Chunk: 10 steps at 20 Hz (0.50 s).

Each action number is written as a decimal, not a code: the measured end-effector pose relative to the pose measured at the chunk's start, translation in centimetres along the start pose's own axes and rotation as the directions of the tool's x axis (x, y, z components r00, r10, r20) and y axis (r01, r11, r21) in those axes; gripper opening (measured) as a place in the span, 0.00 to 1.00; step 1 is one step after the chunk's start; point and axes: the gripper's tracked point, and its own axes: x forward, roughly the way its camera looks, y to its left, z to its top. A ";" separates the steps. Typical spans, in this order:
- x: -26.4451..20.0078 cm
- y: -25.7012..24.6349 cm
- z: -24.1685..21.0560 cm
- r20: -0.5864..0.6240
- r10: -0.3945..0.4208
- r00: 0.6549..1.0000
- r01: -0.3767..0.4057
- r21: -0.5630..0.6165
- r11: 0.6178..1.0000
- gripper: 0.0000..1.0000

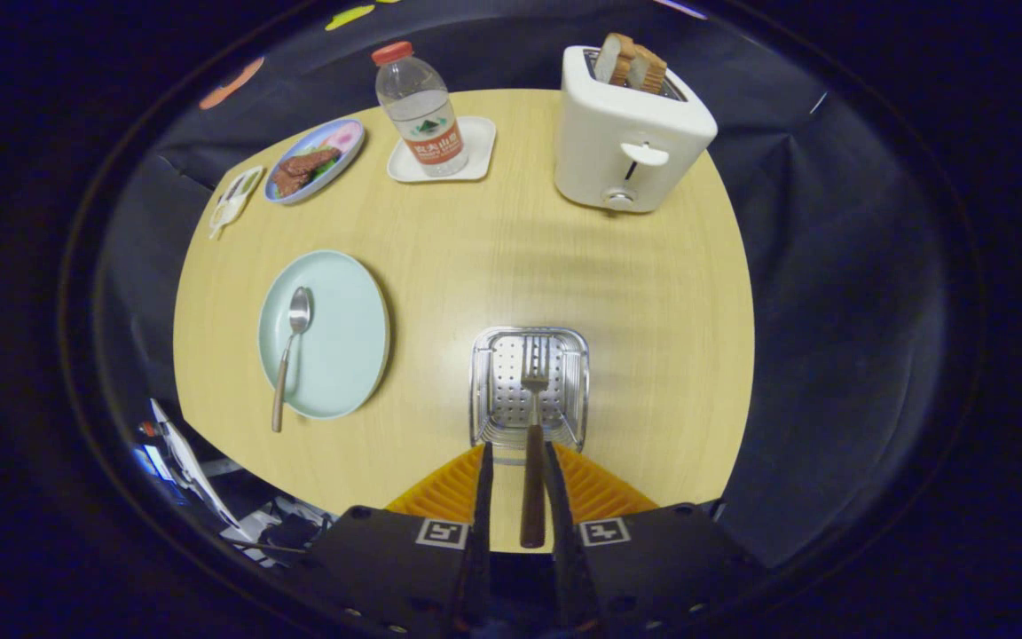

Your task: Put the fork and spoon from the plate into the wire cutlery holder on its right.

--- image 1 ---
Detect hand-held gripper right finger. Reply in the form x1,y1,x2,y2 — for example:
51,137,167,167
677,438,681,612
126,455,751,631
545,442,765,639

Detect white square coaster tray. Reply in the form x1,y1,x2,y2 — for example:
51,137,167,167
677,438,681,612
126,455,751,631
386,115,498,185

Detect white divided sauce dish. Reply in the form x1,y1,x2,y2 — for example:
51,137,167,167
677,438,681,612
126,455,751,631
209,165,265,241

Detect brown meat pieces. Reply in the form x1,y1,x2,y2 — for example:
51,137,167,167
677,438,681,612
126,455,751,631
271,146,342,198

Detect toast bread slice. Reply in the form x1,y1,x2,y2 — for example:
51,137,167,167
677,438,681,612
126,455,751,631
595,33,636,87
626,44,668,95

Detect wooden-handled metal fork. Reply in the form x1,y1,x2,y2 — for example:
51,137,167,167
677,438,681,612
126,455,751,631
519,335,553,549

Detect light green plate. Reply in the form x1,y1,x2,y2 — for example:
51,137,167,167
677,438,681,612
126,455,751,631
257,249,391,421

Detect red-capped water bottle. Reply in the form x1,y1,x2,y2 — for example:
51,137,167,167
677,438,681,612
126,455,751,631
371,41,470,178

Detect blue floral plate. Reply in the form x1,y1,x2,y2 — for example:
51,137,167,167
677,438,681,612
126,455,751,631
263,118,366,206

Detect wooden-handled metal spoon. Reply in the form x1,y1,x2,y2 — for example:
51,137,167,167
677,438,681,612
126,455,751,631
271,286,313,434

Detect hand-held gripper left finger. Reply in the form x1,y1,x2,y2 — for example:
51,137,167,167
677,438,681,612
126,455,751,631
303,442,494,639

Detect perforated metal basket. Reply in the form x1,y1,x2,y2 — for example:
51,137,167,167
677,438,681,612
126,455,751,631
469,326,591,452

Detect white toaster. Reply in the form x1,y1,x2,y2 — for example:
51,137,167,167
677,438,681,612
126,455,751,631
554,45,719,214

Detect white flat panel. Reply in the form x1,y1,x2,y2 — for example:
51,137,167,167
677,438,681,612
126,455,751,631
149,399,241,529

